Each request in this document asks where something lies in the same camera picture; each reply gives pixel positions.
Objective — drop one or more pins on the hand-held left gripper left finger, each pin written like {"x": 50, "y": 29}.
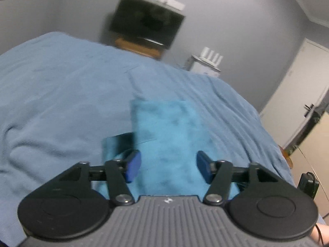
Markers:
{"x": 133, "y": 166}

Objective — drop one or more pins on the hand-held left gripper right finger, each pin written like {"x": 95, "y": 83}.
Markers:
{"x": 204, "y": 167}

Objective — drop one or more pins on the teal towel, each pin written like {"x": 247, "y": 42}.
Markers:
{"x": 167, "y": 133}

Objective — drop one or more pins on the brown wooden stool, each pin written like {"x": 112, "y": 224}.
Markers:
{"x": 286, "y": 155}

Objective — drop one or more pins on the white small cabinet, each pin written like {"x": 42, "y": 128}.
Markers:
{"x": 201, "y": 68}

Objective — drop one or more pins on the blue fleece blanket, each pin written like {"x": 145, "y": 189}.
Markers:
{"x": 64, "y": 95}

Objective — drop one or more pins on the black charger box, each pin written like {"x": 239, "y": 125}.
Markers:
{"x": 307, "y": 184}

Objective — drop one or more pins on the beige wardrobe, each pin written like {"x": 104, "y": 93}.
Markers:
{"x": 313, "y": 159}

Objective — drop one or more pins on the white router with antennas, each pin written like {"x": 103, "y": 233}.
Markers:
{"x": 212, "y": 58}

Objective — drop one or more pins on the white door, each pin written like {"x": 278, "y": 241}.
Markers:
{"x": 290, "y": 95}

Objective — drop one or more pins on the wooden television stand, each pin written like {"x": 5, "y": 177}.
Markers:
{"x": 136, "y": 47}

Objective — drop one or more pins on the person's leg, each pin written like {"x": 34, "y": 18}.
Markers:
{"x": 324, "y": 235}

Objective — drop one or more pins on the black flat screen television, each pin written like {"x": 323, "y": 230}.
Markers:
{"x": 146, "y": 20}

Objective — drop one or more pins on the white wall outlet strip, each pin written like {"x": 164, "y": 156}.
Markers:
{"x": 171, "y": 2}

